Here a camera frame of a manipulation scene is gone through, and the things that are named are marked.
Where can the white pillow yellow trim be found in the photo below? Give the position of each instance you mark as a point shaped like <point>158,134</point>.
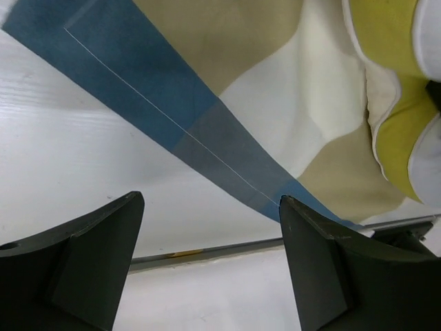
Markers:
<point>399,44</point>

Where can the blue tan white pillowcase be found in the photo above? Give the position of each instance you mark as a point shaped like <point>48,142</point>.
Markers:
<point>262,98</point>

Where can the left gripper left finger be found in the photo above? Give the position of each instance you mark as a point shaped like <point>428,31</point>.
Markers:
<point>71,277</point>

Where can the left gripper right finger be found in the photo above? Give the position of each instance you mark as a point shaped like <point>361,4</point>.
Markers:
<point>343,280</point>

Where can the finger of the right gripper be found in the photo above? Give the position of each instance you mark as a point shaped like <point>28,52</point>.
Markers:
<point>434,90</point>

